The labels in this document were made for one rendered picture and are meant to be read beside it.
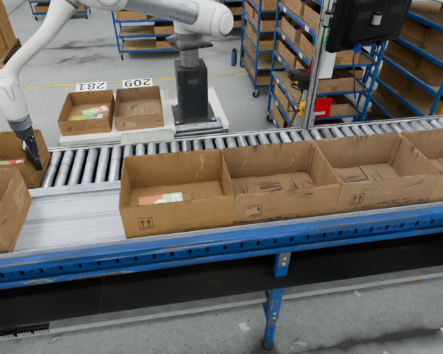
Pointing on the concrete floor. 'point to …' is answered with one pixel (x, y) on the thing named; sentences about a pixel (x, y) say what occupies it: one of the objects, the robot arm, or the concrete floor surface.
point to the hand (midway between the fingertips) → (37, 164)
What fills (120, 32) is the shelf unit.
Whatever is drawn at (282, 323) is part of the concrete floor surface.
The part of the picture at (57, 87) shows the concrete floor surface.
